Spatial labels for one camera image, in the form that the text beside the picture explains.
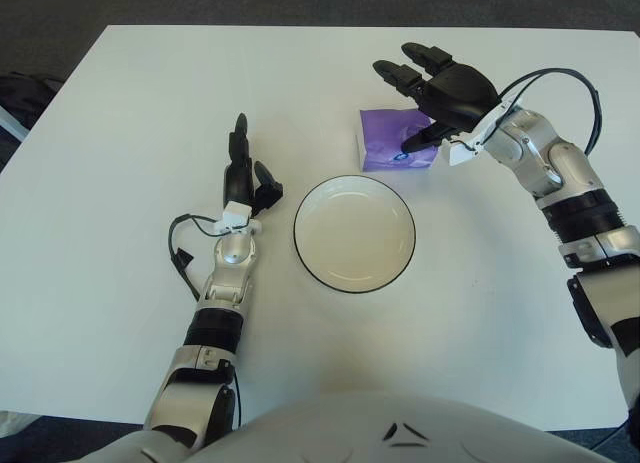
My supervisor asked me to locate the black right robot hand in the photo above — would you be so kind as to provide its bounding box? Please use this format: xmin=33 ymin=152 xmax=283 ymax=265
xmin=372 ymin=41 xmax=501 ymax=154

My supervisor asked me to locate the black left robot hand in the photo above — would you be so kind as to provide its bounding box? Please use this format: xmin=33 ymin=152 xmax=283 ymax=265
xmin=222 ymin=112 xmax=285 ymax=219

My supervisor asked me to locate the purple tissue paper pack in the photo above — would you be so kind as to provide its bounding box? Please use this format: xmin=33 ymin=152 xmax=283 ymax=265
xmin=353 ymin=107 xmax=441 ymax=173

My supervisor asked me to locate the white plate with black rim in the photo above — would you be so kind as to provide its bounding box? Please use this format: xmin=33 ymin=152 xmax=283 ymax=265
xmin=292 ymin=176 xmax=417 ymax=295

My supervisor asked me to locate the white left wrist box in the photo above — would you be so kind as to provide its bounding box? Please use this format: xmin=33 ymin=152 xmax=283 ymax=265
xmin=214 ymin=202 xmax=253 ymax=234

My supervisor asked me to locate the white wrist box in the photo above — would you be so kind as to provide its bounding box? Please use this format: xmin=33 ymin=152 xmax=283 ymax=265
xmin=448 ymin=132 xmax=484 ymax=167
xmin=214 ymin=202 xmax=253 ymax=234

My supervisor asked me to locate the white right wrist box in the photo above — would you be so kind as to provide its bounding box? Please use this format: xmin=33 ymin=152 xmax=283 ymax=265
xmin=448 ymin=132 xmax=484 ymax=167

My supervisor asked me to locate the black bag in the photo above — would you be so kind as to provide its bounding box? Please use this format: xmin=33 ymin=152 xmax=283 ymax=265
xmin=0 ymin=72 xmax=64 ymax=144

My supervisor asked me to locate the white flat board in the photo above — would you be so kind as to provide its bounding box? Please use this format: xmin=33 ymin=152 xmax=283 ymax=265
xmin=0 ymin=106 xmax=26 ymax=144

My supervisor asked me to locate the grey robot torso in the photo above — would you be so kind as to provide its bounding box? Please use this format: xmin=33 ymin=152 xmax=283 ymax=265
xmin=74 ymin=392 xmax=631 ymax=463

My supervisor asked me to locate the white floor object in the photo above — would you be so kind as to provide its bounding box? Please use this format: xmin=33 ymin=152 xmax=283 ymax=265
xmin=0 ymin=411 xmax=39 ymax=434

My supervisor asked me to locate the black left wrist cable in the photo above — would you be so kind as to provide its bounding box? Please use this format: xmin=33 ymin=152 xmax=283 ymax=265
xmin=168 ymin=213 xmax=226 ymax=302

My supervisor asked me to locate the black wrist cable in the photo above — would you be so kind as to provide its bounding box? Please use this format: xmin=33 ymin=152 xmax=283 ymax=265
xmin=499 ymin=68 xmax=601 ymax=154
xmin=168 ymin=213 xmax=226 ymax=302

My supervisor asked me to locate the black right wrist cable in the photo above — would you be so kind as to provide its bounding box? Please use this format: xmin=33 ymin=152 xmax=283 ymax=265
xmin=499 ymin=68 xmax=601 ymax=154

